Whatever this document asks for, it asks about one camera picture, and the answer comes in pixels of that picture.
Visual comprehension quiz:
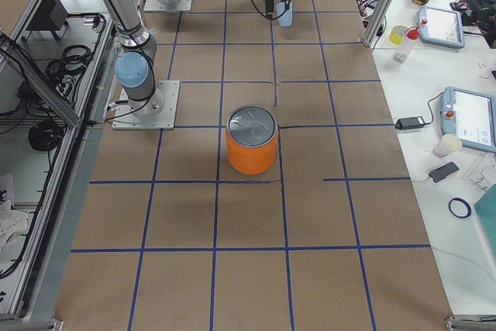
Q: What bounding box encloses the black smartphone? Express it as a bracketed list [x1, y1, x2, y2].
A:
[428, 161, 459, 183]

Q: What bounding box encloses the blue tape ring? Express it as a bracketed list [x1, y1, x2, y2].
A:
[448, 198, 473, 219]

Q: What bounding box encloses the white paper cup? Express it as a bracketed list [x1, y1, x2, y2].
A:
[432, 134, 463, 158]

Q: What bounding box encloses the light blue plastic cup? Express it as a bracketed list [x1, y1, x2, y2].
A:
[276, 2, 293, 28]

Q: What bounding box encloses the white crumpled cloth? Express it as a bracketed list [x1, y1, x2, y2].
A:
[0, 174, 29, 254]

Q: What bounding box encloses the far blue teach pendant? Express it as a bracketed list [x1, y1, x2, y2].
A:
[418, 5, 465, 50]

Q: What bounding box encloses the near blue teach pendant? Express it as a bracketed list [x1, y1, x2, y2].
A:
[440, 87, 495, 153]

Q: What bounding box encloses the orange can with grey lid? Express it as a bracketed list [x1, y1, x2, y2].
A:
[226, 105, 278, 175]

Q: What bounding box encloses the blue teach pendant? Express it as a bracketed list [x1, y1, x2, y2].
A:
[418, 5, 465, 50]
[440, 87, 495, 153]

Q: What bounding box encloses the black power adapter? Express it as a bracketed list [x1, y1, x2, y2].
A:
[394, 116, 426, 130]

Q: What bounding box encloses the clear bottle red cap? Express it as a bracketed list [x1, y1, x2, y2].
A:
[393, 26, 420, 63]

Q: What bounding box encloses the aluminium frame post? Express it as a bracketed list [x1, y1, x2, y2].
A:
[360, 0, 412, 50]

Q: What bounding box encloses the yellow tape roll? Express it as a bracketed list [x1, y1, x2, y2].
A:
[388, 25, 408, 46]

